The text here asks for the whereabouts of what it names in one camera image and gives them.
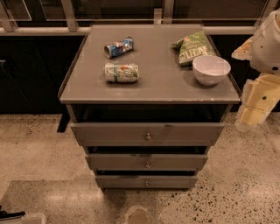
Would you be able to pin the clear plastic box corner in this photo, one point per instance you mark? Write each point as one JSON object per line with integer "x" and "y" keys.
{"x": 32, "y": 218}

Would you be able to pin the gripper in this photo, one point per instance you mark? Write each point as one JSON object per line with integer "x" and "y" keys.
{"x": 267, "y": 48}

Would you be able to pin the grey drawer cabinet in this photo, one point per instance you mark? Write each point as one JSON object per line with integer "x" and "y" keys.
{"x": 164, "y": 93}

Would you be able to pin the metal window railing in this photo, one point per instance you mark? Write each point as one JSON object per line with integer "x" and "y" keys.
{"x": 74, "y": 17}

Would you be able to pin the green chip bag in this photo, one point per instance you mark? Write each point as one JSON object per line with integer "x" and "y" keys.
{"x": 192, "y": 46}

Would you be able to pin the white bowl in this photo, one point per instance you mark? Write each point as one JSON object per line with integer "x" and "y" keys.
{"x": 210, "y": 70}

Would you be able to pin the grey drawer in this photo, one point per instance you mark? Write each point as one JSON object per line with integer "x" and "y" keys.
{"x": 146, "y": 162}
{"x": 168, "y": 182}
{"x": 147, "y": 133}

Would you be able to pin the grey top drawer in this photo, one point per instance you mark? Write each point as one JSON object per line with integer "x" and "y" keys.
{"x": 147, "y": 133}

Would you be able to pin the grey bottom drawer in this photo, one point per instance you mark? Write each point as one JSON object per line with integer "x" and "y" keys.
{"x": 168, "y": 182}

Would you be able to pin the green white soda can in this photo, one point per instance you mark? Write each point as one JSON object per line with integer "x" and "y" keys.
{"x": 121, "y": 73}

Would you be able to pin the black object bottom left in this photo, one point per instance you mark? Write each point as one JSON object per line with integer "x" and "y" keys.
{"x": 6, "y": 215}

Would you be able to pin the blue crushed soda can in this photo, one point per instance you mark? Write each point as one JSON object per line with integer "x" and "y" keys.
{"x": 119, "y": 47}

